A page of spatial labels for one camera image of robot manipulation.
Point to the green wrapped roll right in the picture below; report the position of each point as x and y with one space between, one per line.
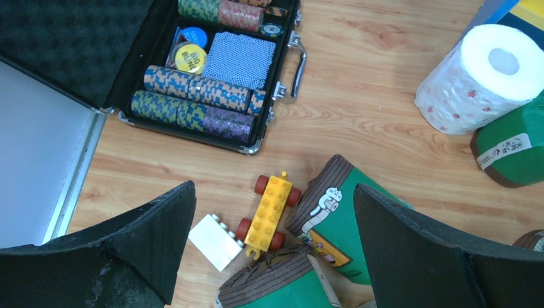
532 240

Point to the black poker chip case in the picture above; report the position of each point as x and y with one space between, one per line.
116 56

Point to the yellow big blind button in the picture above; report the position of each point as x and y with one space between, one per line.
189 57

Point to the plain white paper towel roll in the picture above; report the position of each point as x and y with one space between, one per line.
493 70

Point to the blue playing card deck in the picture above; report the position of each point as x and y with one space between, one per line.
239 59

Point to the green wrapped roll front left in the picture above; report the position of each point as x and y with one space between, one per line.
288 277

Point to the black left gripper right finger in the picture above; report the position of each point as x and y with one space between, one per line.
416 261

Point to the green wrapped roll brown band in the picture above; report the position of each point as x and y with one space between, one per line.
324 218

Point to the blue shelf with coloured boards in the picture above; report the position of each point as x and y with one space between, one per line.
526 16

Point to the blue small blind button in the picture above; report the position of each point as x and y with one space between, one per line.
195 35

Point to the plain green wrapped roll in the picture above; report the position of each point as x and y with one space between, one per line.
510 149

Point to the white toy brick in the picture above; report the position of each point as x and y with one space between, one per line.
213 238

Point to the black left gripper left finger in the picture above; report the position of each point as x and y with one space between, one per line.
130 260

